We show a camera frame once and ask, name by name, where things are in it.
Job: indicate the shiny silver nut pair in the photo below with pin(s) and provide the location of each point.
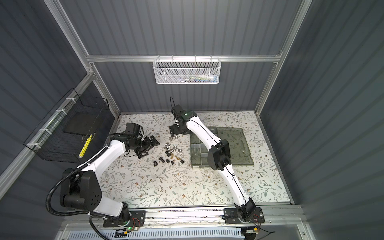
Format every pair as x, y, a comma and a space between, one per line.
177, 149

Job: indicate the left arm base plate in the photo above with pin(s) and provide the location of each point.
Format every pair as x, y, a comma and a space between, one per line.
134, 219

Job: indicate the aluminium front rail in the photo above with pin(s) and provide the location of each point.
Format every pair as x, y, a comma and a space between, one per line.
221, 215

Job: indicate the black wire basket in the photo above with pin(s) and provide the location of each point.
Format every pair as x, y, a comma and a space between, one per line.
62, 137

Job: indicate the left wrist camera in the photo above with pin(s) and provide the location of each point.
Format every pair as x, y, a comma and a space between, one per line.
134, 129

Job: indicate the white wire mesh basket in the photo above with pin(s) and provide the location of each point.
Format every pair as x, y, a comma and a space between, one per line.
187, 72

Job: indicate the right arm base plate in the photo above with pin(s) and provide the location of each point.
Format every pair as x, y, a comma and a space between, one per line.
236, 216

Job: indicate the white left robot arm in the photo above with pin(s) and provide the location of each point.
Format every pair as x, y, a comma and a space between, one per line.
81, 189

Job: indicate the translucent green organizer box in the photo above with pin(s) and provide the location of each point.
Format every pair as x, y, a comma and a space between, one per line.
240, 152

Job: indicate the yellow marker pen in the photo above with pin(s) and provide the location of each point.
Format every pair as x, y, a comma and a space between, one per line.
85, 147

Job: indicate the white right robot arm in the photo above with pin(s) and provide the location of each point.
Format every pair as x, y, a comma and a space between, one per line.
219, 159

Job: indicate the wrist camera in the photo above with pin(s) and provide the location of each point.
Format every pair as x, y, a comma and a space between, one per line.
181, 111
134, 129

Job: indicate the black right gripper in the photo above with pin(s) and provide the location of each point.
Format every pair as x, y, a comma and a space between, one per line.
176, 132

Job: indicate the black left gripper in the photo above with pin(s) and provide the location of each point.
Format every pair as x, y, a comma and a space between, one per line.
148, 143

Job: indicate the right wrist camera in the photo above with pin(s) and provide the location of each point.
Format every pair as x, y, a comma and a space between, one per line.
181, 111

